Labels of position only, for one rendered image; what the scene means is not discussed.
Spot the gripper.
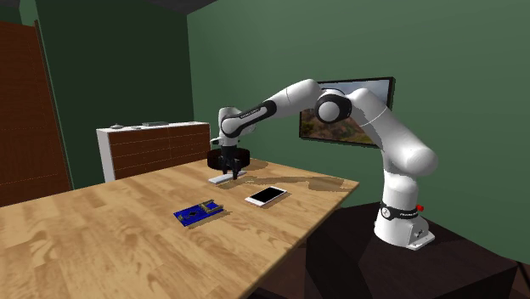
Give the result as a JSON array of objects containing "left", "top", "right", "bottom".
[{"left": 221, "top": 144, "right": 241, "bottom": 181}]

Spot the white flat bar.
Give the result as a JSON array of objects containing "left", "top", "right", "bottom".
[{"left": 208, "top": 170, "right": 248, "bottom": 185}]

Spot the dark round bowl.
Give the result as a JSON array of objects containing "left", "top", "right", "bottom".
[{"left": 206, "top": 148, "right": 251, "bottom": 172}]

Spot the white phone with black screen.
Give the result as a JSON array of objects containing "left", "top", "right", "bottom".
[{"left": 244, "top": 185, "right": 289, "bottom": 207}]

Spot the blue circuit board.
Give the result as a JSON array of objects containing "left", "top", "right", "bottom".
[{"left": 172, "top": 199, "right": 225, "bottom": 228}]

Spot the brown and white sideboard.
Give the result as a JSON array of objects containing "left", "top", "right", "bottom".
[{"left": 95, "top": 121, "right": 211, "bottom": 183}]

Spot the dark robot stand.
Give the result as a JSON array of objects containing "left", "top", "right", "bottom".
[{"left": 305, "top": 201, "right": 520, "bottom": 299}]

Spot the brown wooden door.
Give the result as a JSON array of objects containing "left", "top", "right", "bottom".
[{"left": 0, "top": 20, "right": 74, "bottom": 208}]

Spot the landscape wall picture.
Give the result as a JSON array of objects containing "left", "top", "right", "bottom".
[{"left": 298, "top": 76, "right": 396, "bottom": 149}]

